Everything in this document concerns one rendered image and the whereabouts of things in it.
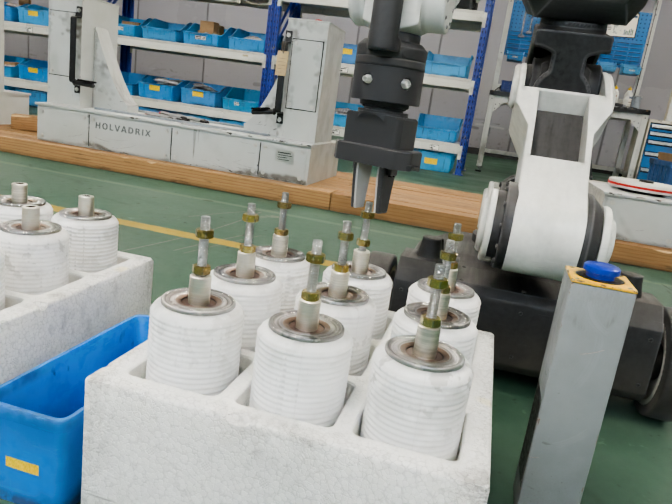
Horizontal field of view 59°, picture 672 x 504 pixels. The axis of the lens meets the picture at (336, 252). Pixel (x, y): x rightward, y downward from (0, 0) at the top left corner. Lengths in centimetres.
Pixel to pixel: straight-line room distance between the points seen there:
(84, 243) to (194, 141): 202
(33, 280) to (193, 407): 36
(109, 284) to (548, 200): 66
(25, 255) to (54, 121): 251
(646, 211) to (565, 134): 160
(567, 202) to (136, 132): 243
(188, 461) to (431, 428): 23
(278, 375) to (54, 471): 28
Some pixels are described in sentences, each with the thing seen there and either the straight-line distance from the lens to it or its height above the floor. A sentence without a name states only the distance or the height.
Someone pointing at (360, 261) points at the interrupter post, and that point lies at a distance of 80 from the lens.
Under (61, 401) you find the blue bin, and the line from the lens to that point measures 85.
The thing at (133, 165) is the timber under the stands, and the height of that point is 5.
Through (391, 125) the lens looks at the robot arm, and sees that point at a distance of 75.
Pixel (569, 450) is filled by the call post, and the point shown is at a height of 11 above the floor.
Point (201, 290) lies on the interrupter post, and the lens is 62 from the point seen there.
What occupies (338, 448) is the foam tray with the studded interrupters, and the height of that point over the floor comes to 18.
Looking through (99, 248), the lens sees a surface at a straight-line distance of 96.
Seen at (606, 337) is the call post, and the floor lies 26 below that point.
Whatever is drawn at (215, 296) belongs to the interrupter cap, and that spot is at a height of 25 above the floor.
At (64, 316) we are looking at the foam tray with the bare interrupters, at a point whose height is 15.
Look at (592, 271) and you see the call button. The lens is 74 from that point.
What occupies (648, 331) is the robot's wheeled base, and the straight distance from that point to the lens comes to 112.
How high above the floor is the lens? 47
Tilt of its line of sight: 14 degrees down
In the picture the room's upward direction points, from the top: 8 degrees clockwise
